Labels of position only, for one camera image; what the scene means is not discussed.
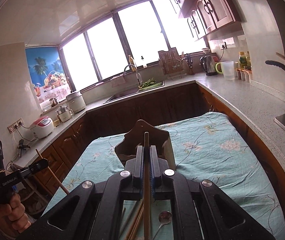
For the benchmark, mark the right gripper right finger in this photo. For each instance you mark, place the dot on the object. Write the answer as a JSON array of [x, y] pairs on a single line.
[[155, 169]]

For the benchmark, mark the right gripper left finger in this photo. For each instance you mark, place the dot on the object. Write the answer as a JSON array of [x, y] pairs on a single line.
[[138, 172]]

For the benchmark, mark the dark wooden chopstick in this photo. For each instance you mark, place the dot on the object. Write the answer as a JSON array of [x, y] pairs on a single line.
[[146, 189]]

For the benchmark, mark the small metal spoon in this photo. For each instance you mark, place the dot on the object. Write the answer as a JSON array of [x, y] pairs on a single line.
[[165, 217]]

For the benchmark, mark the light wooden chopstick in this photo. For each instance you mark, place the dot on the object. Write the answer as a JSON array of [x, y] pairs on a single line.
[[53, 175]]

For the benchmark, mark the left hand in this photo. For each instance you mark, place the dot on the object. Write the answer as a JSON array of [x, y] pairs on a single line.
[[13, 219]]

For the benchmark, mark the teal floral tablecloth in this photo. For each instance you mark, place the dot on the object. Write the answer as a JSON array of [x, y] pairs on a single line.
[[204, 147]]

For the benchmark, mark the white red rice cooker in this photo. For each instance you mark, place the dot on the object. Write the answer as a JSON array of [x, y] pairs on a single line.
[[42, 127]]

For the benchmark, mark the small white electric pot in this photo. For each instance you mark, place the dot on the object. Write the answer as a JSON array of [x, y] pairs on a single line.
[[64, 113]]

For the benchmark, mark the large white cooker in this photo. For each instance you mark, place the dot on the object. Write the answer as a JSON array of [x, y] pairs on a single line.
[[75, 101]]

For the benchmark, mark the chrome sink faucet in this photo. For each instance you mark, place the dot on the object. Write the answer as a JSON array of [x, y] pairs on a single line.
[[131, 68]]

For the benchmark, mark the tropical fruit poster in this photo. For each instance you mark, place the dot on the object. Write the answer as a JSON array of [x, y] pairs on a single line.
[[47, 74]]

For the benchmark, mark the steel electric kettle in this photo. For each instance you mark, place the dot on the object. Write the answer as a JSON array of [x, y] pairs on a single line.
[[209, 65]]

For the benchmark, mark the clear measuring jug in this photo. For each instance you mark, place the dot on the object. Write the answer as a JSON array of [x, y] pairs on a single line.
[[227, 69]]

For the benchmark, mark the upper wooden wall cabinets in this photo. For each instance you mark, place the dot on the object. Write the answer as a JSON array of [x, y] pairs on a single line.
[[206, 16]]

